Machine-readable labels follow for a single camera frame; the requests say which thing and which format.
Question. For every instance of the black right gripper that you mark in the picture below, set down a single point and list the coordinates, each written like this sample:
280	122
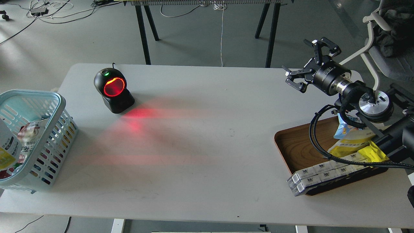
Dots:
328	77

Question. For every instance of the yellow white nut snack pouch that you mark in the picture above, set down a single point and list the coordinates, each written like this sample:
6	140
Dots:
10	147

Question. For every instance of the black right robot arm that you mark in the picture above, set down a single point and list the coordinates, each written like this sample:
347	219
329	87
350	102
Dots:
384	119

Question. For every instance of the blue cartoon snack bag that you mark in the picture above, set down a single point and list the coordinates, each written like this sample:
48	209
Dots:
344	128

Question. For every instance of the yellow cartoon face snack bag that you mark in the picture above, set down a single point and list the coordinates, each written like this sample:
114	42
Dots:
373	153

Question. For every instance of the clear white long snack box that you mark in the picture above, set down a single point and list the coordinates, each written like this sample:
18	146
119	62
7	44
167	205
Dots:
326	176

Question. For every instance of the light blue plastic basket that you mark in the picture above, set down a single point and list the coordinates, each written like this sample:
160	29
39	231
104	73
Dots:
41	167

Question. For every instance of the red white snack packet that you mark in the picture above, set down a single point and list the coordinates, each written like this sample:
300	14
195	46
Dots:
30	133

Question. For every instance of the brown wooden tray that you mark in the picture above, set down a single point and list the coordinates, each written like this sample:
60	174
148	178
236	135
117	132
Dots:
297	151

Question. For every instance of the white office chair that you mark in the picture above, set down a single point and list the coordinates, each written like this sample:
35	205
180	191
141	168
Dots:
399	68

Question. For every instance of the dark clothing on chair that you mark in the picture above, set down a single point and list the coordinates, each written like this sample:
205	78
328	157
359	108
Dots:
398	14

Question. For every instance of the white table leg right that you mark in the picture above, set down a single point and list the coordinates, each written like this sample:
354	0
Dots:
301	229

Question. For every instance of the white table leg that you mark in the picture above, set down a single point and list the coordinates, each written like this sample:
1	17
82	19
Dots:
118	225
301	229

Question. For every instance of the black barcode scanner red window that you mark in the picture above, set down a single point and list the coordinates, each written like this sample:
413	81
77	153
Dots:
112	86

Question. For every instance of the white table leg left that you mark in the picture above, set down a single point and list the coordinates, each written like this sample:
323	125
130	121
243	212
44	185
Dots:
118	225

